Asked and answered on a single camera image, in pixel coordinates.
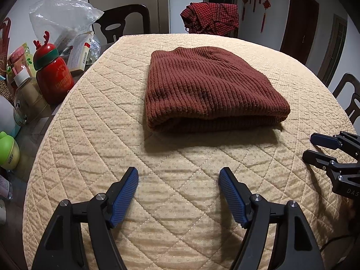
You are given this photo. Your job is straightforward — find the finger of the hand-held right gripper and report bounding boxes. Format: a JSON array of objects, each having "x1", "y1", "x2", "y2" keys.
[
  {"x1": 303, "y1": 150, "x2": 338, "y2": 172},
  {"x1": 311, "y1": 131, "x2": 360, "y2": 159}
]

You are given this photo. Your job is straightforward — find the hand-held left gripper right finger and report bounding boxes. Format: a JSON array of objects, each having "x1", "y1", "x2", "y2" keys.
[{"x1": 219, "y1": 167, "x2": 324, "y2": 270}]

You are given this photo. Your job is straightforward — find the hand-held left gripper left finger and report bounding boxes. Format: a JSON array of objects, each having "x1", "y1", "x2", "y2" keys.
[{"x1": 31, "y1": 167, "x2": 139, "y2": 270}]

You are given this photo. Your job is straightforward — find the rust red knit sweater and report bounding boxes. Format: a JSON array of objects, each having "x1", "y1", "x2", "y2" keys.
[{"x1": 145, "y1": 46, "x2": 291, "y2": 133}]

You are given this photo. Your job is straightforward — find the beige quilted blanket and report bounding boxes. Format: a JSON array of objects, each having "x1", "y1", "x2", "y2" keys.
[{"x1": 22, "y1": 33, "x2": 360, "y2": 270}]

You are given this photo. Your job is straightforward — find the black chair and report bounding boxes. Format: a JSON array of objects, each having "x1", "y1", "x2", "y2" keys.
[
  {"x1": 92, "y1": 4, "x2": 150, "y2": 45},
  {"x1": 332, "y1": 72, "x2": 360, "y2": 124}
]

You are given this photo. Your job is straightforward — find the dark framed window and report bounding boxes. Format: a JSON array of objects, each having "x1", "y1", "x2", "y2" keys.
[{"x1": 318, "y1": 13, "x2": 348, "y2": 88}]

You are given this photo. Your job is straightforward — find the dark brown door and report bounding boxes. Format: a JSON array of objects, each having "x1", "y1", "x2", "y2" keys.
[{"x1": 280, "y1": 0, "x2": 320, "y2": 66}]

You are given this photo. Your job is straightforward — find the green frog cup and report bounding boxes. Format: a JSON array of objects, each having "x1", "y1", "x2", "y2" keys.
[{"x1": 0, "y1": 131, "x2": 21, "y2": 171}]

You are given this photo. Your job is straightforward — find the red reindeer bottle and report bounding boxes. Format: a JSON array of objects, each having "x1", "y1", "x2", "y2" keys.
[{"x1": 33, "y1": 31, "x2": 75, "y2": 105}]

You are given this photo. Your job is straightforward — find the glass jar with white lid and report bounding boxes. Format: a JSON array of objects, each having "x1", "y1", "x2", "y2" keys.
[{"x1": 13, "y1": 72, "x2": 48, "y2": 127}]

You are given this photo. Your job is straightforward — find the white bottle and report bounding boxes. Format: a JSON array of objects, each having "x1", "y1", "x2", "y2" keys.
[{"x1": 0, "y1": 94, "x2": 17, "y2": 138}]

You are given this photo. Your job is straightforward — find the white carton box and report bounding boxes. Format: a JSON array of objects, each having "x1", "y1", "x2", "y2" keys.
[{"x1": 67, "y1": 32, "x2": 95, "y2": 72}]

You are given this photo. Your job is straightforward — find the red plaid shirt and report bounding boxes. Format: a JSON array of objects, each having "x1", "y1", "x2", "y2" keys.
[{"x1": 180, "y1": 2, "x2": 239, "y2": 37}]

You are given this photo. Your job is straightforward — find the clear plastic bag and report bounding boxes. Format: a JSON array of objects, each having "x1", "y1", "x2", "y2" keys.
[{"x1": 29, "y1": 0, "x2": 104, "y2": 51}]

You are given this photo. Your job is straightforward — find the red gift bag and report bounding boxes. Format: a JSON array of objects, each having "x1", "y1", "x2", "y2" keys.
[{"x1": 0, "y1": 17, "x2": 12, "y2": 54}]

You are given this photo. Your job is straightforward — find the black cable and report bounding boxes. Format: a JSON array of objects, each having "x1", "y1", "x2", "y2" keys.
[{"x1": 319, "y1": 232, "x2": 360, "y2": 252}]

